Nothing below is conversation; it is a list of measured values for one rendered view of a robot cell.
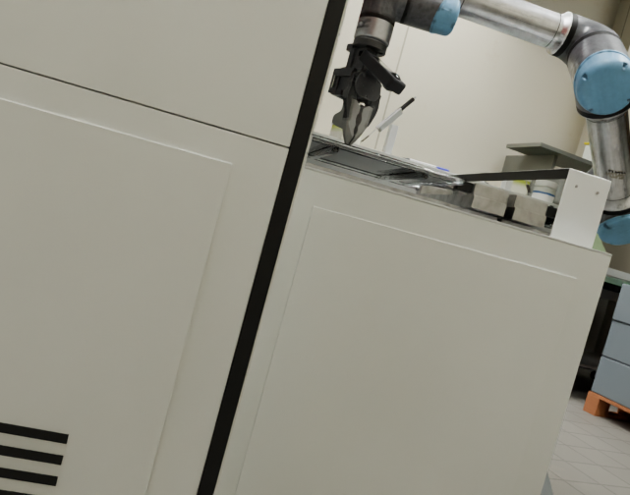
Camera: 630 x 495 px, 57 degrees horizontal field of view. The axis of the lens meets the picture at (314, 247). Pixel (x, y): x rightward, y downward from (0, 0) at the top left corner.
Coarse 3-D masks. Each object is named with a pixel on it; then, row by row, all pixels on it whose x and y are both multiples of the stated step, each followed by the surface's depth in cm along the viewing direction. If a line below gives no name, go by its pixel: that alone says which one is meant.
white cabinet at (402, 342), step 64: (320, 192) 96; (384, 192) 98; (320, 256) 97; (384, 256) 99; (448, 256) 101; (512, 256) 103; (576, 256) 106; (320, 320) 98; (384, 320) 100; (448, 320) 102; (512, 320) 104; (576, 320) 107; (256, 384) 97; (320, 384) 99; (384, 384) 101; (448, 384) 103; (512, 384) 106; (256, 448) 98; (320, 448) 100; (384, 448) 102; (448, 448) 104; (512, 448) 107
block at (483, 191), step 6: (474, 186) 127; (480, 186) 127; (486, 186) 127; (474, 192) 127; (480, 192) 127; (486, 192) 127; (492, 192) 127; (498, 192) 128; (504, 192) 128; (492, 198) 128; (498, 198) 128; (504, 198) 128
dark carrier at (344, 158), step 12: (312, 144) 127; (324, 144) 121; (324, 156) 144; (336, 156) 137; (348, 156) 131; (360, 156) 125; (360, 168) 149; (372, 168) 141; (384, 168) 134; (396, 168) 128; (420, 180) 139; (432, 180) 132
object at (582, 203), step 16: (576, 176) 111; (592, 176) 111; (576, 192) 111; (592, 192) 112; (560, 208) 111; (576, 208) 111; (592, 208) 112; (560, 224) 111; (576, 224) 112; (592, 224) 112; (576, 240) 112; (592, 240) 112
